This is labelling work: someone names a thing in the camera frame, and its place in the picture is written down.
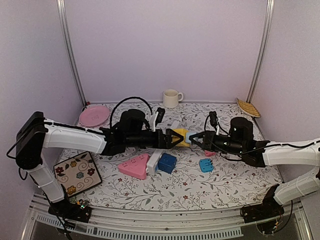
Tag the pink triangular power strip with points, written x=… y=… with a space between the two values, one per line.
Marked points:
x=135 y=167

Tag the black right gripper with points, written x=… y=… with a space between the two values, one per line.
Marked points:
x=209 y=136

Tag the pink socket adapter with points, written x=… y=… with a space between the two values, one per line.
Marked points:
x=209 y=153

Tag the pale blue cube socket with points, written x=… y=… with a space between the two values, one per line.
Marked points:
x=187 y=137

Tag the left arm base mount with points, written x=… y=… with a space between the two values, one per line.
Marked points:
x=70 y=211

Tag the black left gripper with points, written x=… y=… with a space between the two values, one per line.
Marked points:
x=167 y=143

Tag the aluminium corner post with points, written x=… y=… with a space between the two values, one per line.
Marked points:
x=61 y=7
x=262 y=49

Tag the yellow leaf shaped dish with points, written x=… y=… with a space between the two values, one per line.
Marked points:
x=248 y=108

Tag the cream ceramic mug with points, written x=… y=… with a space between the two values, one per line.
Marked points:
x=172 y=98

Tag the aluminium front rail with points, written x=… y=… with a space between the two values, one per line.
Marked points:
x=123 y=224

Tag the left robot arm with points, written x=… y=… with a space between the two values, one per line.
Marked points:
x=132 y=130

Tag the aluminium left corner post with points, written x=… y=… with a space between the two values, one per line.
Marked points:
x=61 y=7

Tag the pink plastic plate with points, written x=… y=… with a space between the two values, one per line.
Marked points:
x=94 y=116

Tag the light blue socket adapter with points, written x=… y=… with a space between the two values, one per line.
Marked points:
x=206 y=165

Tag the yellow cube socket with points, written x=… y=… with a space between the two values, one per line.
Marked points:
x=179 y=137

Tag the floral square tray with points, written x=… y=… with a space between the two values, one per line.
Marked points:
x=77 y=174

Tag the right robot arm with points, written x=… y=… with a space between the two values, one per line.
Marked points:
x=260 y=154

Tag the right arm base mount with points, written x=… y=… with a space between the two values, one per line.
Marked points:
x=262 y=211

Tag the long white power strip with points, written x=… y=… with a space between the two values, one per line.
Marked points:
x=152 y=164

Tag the aluminium right corner post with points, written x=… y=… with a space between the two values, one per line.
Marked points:
x=262 y=49

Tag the dark blue cube socket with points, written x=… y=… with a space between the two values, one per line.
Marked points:
x=167 y=163

